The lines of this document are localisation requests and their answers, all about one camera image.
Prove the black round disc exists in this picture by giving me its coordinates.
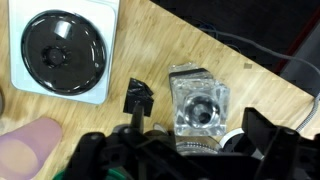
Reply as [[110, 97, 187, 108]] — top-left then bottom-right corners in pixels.
[[20, 9, 108, 97]]

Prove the grey braided cable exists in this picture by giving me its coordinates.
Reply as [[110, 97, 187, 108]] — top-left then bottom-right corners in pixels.
[[199, 26, 320, 133]]

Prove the green round coaster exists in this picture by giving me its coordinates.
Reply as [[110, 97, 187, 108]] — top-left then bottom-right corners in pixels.
[[51, 167, 134, 180]]

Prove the pink rounded object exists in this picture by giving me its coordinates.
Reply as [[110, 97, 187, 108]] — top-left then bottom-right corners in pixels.
[[0, 116, 64, 180]]

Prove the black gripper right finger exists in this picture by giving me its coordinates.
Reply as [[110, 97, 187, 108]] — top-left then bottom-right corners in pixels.
[[241, 107, 320, 180]]

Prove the white kitchen scale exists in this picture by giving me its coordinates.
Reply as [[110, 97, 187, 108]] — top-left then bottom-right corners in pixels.
[[8, 0, 121, 106]]

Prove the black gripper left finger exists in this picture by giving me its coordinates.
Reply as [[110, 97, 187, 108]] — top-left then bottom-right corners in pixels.
[[63, 102, 188, 180]]

